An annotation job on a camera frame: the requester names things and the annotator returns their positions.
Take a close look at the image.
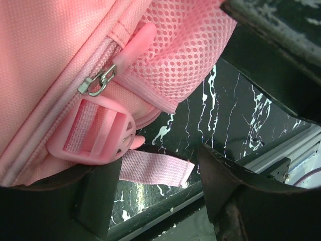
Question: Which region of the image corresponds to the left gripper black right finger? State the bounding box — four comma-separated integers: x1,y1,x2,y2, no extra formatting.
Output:
198,144,320,240

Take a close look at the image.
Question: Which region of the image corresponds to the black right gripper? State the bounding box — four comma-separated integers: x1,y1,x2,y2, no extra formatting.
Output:
221,0,320,124

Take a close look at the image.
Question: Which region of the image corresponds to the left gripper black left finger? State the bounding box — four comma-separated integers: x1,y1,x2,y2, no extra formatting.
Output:
1,159,122,240

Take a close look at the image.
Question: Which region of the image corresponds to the aluminium front rail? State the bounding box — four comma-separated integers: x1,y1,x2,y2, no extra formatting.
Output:
236,125,320,188

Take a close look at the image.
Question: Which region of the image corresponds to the pink student backpack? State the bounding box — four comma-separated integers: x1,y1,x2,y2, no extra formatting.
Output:
1,1,236,187

